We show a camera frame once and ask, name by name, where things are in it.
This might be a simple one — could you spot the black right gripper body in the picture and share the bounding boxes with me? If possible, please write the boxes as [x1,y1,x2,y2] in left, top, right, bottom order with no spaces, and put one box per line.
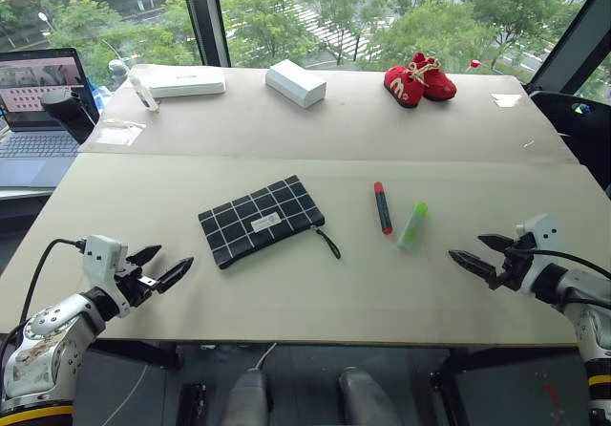
[494,232,541,293]

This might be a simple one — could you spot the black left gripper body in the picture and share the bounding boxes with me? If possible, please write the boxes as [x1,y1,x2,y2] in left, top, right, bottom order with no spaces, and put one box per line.
[113,262,159,309]

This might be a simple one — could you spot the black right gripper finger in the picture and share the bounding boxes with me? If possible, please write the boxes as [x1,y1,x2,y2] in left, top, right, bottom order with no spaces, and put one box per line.
[448,249,502,291]
[477,233,516,258]

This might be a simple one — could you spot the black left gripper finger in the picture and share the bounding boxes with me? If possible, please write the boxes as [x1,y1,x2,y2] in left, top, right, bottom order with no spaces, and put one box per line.
[137,256,195,295]
[125,245,163,266]

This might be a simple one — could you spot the black grid pencil pouch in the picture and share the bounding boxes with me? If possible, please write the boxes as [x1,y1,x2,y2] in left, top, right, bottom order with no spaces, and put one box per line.
[198,174,342,270]

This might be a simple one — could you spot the green highlighter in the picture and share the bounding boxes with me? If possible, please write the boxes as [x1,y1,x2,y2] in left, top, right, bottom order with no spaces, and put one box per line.
[397,201,431,250]

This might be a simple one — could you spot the red and black marker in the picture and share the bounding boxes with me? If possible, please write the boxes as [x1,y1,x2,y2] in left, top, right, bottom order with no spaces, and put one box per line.
[373,181,394,235]

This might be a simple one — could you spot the grey left robot foot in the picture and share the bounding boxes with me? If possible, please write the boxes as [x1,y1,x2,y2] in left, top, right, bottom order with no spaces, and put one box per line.
[221,369,269,426]

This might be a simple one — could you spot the grey robot foot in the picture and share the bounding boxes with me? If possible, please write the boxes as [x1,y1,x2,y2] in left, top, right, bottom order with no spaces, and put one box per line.
[337,367,403,426]
[221,369,269,426]

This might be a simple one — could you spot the white spray bottle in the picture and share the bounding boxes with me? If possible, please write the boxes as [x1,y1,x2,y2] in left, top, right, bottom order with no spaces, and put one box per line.
[124,68,160,113]

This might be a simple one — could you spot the grey right robot foot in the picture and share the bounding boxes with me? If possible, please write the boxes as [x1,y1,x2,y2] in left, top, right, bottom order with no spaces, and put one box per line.
[337,367,403,426]

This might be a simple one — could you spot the grey laptop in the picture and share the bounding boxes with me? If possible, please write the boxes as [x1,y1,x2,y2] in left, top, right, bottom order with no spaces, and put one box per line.
[0,47,100,190]

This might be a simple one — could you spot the red knitted shoe with laces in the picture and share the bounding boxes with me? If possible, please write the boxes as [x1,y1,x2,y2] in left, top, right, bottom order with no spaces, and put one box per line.
[409,52,458,102]

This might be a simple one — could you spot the flat white box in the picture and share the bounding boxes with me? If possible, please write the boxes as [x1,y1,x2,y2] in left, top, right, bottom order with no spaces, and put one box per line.
[128,64,226,99]

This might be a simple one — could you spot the red knitted shoe with M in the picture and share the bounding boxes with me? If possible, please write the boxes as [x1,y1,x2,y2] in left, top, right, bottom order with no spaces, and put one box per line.
[383,65,426,110]

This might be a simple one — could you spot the white rectangular box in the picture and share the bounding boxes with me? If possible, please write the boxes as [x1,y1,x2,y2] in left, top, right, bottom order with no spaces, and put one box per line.
[264,59,328,109]

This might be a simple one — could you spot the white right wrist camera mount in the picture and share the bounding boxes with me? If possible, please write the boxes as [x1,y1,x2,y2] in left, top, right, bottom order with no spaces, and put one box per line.
[515,213,561,297]

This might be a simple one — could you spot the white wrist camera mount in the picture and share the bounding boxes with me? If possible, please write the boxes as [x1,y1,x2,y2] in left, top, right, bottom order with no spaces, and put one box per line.
[515,213,561,297]
[81,234,130,284]

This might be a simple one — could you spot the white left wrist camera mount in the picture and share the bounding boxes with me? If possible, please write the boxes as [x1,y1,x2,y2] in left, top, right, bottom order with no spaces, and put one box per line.
[81,234,130,284]

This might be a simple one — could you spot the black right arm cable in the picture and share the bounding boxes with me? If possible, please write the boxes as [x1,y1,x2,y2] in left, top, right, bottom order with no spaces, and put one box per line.
[516,246,611,310]

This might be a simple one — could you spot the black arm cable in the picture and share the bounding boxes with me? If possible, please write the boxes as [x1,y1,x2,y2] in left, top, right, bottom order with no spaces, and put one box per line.
[0,238,88,365]
[516,246,611,310]

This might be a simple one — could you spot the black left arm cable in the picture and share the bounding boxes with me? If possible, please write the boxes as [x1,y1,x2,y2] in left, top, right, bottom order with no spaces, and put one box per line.
[0,238,88,365]

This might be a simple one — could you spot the white cable under table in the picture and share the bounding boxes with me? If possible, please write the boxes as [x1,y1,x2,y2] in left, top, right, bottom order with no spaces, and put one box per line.
[99,341,279,426]

